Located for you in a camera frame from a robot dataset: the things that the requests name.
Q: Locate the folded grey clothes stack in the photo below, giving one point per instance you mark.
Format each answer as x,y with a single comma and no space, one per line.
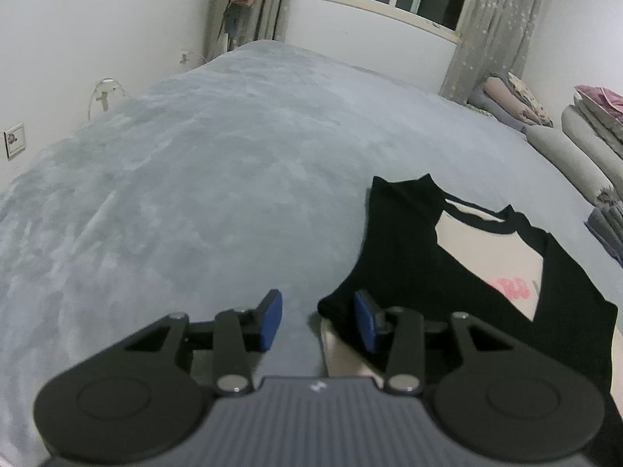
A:
606,231

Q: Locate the grey-blue bed blanket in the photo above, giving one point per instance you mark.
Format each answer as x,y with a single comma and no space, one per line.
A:
194,180

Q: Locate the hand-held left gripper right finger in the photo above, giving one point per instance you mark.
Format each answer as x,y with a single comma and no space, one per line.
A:
365,323

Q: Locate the beige shirt with black sleeves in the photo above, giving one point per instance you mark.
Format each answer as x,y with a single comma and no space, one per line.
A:
418,253

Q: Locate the rolled floral quilt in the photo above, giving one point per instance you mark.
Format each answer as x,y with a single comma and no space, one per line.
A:
511,102

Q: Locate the white wall outlet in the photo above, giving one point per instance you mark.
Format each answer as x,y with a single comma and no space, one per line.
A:
185,57
14,141

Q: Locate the pile of folded bedding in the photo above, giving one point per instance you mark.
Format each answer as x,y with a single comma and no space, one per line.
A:
567,160

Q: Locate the grey patterned curtain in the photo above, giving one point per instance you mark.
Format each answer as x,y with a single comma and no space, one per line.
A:
491,29
273,2

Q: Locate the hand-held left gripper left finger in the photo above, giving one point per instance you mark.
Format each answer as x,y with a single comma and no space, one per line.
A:
270,323

